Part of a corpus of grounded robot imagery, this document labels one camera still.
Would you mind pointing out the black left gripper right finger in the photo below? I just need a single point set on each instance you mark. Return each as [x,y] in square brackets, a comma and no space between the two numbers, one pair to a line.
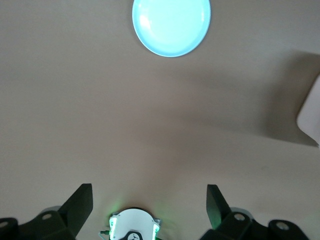
[220,220]

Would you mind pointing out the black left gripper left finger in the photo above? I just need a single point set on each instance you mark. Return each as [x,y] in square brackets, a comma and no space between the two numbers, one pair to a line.
[70,217]

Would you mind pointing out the brown table mat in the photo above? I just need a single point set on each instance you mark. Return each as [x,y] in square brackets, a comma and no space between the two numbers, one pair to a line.
[75,100]

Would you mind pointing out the white lidded pink storage box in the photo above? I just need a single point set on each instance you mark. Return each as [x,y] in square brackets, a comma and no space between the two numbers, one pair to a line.
[311,117]

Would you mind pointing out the light blue round plate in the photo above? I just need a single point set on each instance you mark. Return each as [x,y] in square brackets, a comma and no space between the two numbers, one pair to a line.
[172,25]

